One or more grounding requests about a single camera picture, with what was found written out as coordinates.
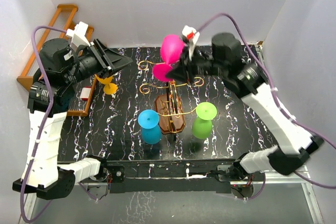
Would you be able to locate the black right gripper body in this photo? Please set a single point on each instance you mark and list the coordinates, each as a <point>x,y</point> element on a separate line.
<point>200,66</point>

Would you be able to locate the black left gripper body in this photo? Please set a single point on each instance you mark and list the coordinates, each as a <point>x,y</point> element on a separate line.
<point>90,64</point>

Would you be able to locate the magenta wine glass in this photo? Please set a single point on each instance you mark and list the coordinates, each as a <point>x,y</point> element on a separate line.
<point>171,49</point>

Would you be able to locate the orange yellow wine glass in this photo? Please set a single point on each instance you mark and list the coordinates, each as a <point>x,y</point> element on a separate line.
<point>109,87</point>

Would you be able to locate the green wine glass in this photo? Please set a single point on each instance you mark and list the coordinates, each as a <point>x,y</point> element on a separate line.
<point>202,125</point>

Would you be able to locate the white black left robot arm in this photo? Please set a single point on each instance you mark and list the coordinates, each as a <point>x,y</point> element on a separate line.
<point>42,175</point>

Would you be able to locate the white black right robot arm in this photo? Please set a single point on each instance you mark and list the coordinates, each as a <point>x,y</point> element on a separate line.
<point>250,84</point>

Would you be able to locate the wooden slatted shelf rack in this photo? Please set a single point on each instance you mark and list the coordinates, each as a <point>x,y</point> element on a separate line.
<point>51,76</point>

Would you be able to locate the blue wine glass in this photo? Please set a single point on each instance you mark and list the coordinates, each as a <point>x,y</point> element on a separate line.
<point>149,123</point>

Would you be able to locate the small white red box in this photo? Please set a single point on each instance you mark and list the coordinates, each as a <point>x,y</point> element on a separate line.
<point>85,93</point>

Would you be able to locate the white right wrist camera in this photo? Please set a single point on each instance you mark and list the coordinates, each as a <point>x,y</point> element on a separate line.
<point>190,36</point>

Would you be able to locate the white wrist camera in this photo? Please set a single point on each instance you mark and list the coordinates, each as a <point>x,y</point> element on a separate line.
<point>78,35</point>
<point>190,36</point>

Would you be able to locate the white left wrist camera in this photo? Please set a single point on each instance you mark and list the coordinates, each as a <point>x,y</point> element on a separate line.
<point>78,35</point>

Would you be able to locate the gold wire wine glass rack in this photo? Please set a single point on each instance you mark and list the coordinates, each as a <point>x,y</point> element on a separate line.
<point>169,105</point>

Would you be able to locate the aluminium frame rail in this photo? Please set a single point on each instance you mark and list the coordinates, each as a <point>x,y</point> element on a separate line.
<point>179,200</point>

